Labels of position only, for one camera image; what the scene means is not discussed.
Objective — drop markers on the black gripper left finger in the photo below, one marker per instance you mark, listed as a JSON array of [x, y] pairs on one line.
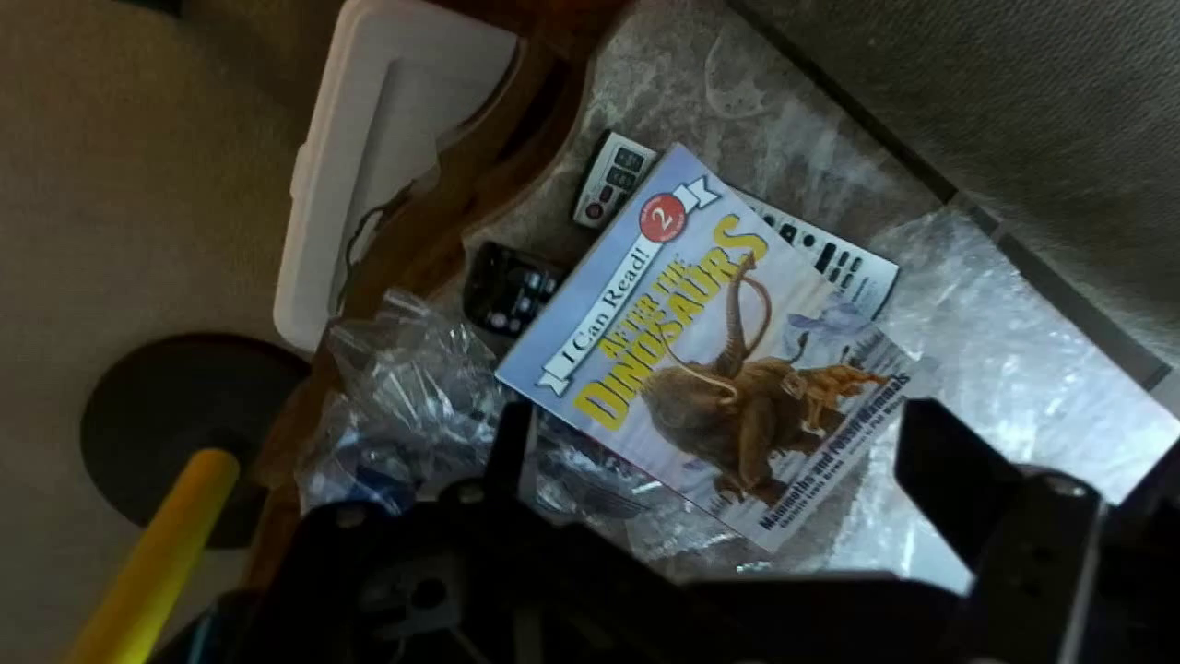
[[511, 448]]

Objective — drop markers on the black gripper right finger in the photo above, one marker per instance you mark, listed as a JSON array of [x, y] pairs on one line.
[[1025, 533]]

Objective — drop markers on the dinosaur children's book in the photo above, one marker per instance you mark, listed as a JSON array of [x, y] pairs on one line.
[[718, 358]]

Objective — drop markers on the clear plastic bag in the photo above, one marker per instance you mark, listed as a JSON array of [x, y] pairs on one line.
[[418, 411]]

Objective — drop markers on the black remote control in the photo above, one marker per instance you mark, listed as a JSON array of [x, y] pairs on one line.
[[506, 288]]

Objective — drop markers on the white remote control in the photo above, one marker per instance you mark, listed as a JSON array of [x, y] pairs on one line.
[[617, 168]]

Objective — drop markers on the black round tripod base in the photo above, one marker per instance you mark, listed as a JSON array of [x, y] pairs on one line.
[[172, 399]]

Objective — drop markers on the white storage box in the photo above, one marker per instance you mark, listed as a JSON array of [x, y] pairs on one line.
[[394, 84]]

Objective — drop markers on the yellow tripod pole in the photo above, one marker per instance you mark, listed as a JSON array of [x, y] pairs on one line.
[[150, 585]]

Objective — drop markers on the grey fabric sofa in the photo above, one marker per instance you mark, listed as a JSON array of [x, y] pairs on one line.
[[1056, 117]]

